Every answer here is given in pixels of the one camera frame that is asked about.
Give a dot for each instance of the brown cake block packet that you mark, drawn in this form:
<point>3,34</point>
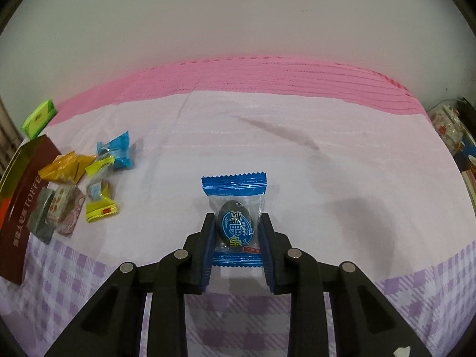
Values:
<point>59,200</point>

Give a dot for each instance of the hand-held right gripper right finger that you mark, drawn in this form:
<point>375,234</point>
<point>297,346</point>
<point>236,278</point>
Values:
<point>266,249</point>

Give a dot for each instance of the green tissue pack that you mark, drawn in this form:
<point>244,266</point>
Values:
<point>37,117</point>

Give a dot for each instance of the grey seed block packet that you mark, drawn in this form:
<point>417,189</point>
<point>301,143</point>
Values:
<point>39,223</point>

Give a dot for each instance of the gold rectangular tin box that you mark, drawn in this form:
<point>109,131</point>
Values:
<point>22,223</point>

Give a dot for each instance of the blue dark egg packet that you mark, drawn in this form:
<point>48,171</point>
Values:
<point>119,148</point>
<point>234,189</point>

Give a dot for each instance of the orange snack packet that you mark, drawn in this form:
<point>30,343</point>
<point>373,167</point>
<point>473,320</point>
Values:
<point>65,167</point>

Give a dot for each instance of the yellow clear candy packet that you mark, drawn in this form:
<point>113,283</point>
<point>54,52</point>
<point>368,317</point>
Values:
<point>98,167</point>
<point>100,210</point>

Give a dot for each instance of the floral patterned pot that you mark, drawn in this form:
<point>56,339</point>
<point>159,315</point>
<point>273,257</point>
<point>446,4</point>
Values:
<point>446,126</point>

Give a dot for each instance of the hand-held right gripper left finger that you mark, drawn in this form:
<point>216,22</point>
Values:
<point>208,245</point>

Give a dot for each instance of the pink purple checked tablecloth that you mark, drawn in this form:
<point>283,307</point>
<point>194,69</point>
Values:
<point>297,156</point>

